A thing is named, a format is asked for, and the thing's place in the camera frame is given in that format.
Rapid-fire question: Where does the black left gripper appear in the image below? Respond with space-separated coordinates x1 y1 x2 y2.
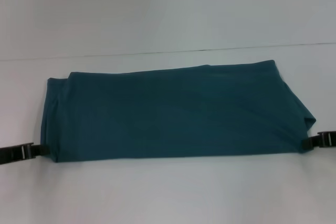
0 142 51 166

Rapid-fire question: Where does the teal FREE print T-shirt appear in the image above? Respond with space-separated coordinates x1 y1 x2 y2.
44 59 318 163

